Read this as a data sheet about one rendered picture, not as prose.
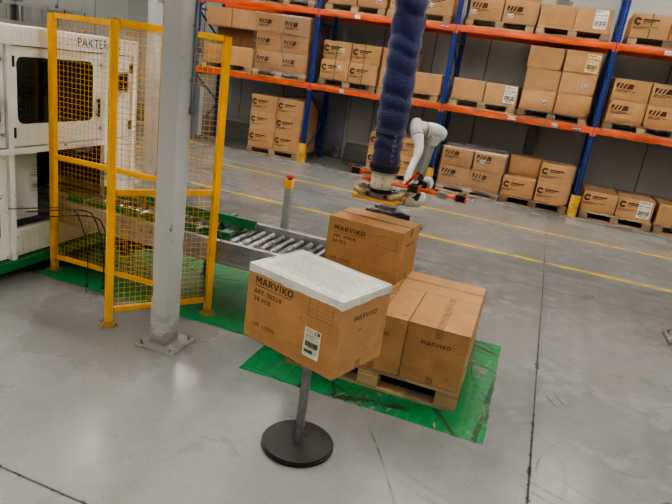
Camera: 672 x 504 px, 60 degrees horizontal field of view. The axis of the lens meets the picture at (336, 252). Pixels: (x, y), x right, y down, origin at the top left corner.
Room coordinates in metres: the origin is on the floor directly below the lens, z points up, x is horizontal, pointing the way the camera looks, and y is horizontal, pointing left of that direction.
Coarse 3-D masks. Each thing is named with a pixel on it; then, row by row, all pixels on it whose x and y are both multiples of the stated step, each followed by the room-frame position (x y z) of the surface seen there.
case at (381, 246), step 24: (336, 216) 4.23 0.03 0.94; (360, 216) 4.33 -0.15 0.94; (384, 216) 4.45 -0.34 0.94; (336, 240) 4.22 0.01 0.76; (360, 240) 4.14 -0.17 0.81; (384, 240) 4.07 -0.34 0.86; (408, 240) 4.14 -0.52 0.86; (360, 264) 4.13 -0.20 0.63; (384, 264) 4.06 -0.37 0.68; (408, 264) 4.25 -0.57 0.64
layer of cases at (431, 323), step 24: (408, 288) 3.99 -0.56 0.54; (432, 288) 4.06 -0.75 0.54; (456, 288) 4.14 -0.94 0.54; (480, 288) 4.22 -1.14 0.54; (408, 312) 3.54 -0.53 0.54; (432, 312) 3.60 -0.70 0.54; (456, 312) 3.66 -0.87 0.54; (480, 312) 4.10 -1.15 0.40; (384, 336) 3.44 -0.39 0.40; (408, 336) 3.39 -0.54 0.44; (432, 336) 3.35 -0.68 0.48; (456, 336) 3.31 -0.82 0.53; (384, 360) 3.43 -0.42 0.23; (408, 360) 3.39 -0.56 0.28; (432, 360) 3.34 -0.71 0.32; (456, 360) 3.30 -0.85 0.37; (432, 384) 3.33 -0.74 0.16; (456, 384) 3.29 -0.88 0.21
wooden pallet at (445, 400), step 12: (288, 360) 3.62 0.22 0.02; (468, 360) 3.78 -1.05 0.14; (348, 372) 3.58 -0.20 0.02; (360, 372) 3.47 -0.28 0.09; (372, 372) 3.45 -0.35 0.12; (384, 372) 3.43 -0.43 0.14; (360, 384) 3.47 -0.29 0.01; (372, 384) 3.44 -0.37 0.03; (384, 384) 3.48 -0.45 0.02; (420, 384) 3.35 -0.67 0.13; (408, 396) 3.37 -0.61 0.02; (420, 396) 3.40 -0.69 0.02; (432, 396) 3.42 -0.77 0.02; (444, 396) 3.31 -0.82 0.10; (456, 396) 3.28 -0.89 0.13; (444, 408) 3.30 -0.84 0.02
